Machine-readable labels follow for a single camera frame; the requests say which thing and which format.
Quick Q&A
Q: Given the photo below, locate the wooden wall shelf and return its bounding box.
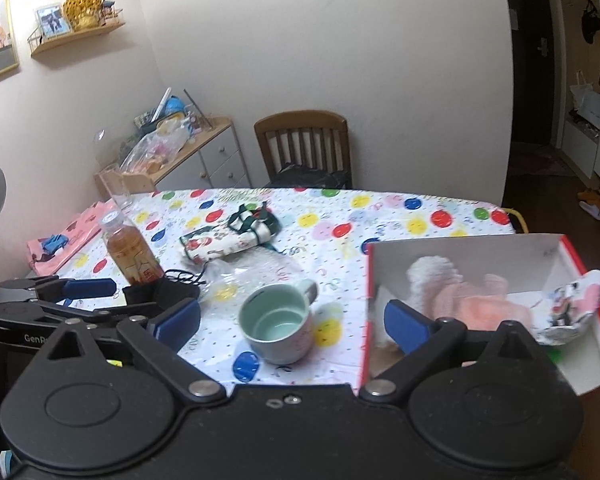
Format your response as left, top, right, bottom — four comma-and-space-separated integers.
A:
27, 15, 127, 58

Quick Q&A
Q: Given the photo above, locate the pink printed cloth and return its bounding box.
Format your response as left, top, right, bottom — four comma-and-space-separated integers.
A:
26, 200, 121, 277

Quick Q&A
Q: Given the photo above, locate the clear drinking glass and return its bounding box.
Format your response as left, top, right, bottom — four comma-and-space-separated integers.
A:
99, 162, 133, 211

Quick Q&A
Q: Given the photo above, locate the white tube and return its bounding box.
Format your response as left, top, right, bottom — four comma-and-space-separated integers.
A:
150, 87, 173, 123

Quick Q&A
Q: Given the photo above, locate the wooden side cabinet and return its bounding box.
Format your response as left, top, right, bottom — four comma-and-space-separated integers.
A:
94, 116, 253, 196

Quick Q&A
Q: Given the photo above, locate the black face mask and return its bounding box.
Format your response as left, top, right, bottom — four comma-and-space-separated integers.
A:
125, 267, 203, 313

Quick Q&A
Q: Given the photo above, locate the white plastic bag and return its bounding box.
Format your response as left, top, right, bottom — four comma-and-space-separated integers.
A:
570, 71, 600, 126

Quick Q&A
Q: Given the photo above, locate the dark door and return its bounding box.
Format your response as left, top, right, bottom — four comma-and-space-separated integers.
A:
500, 0, 566, 148

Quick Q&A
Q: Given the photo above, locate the red shoe box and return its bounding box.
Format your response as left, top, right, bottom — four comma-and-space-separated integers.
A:
360, 232, 600, 396

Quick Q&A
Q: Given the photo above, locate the floral printed pouch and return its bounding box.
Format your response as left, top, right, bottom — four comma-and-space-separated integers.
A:
179, 225, 261, 264

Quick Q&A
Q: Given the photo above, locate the wooden chair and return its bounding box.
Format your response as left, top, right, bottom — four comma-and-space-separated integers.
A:
254, 109, 353, 190

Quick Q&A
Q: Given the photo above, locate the clear plastic bag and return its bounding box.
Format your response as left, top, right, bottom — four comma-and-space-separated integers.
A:
200, 252, 306, 306

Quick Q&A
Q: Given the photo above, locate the small photo frame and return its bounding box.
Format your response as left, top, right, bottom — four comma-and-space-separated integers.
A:
34, 3, 72, 41

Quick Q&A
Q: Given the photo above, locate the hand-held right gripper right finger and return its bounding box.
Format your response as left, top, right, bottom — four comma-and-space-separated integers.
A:
357, 299, 561, 403

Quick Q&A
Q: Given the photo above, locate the gold ornament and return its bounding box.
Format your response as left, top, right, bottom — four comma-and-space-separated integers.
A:
62, 0, 103, 31

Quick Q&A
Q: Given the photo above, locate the pink printed plastic bag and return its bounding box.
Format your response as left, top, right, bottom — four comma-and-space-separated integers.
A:
532, 267, 600, 346

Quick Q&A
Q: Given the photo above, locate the black hanging bag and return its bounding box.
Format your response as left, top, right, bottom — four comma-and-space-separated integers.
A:
580, 0, 600, 45

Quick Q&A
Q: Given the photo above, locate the grey fluffy towel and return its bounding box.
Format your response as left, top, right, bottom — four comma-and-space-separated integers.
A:
406, 256, 463, 313

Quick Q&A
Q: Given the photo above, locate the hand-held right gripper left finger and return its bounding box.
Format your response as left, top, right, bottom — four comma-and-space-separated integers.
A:
22, 299, 228, 407

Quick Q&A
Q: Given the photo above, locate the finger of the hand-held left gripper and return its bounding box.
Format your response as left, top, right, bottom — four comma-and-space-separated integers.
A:
30, 300, 153, 331
0, 276, 117, 303

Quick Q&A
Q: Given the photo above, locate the pink bath loofah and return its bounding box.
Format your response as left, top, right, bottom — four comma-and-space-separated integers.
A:
432, 272, 536, 333

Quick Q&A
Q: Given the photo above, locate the balloon print tablecloth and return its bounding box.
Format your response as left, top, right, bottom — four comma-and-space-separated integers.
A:
27, 187, 516, 391

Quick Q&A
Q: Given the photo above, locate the plastic bag of snacks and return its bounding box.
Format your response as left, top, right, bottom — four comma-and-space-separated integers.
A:
120, 125, 188, 173

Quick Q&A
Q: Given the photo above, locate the white bag with green trim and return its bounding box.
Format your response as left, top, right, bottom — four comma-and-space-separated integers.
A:
227, 201, 282, 248

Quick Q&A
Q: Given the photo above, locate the plastic tea bottle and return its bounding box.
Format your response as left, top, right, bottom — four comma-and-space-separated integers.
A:
100, 210, 165, 287

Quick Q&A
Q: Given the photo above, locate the pale green mug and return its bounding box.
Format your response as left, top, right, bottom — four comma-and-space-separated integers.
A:
238, 278, 319, 366

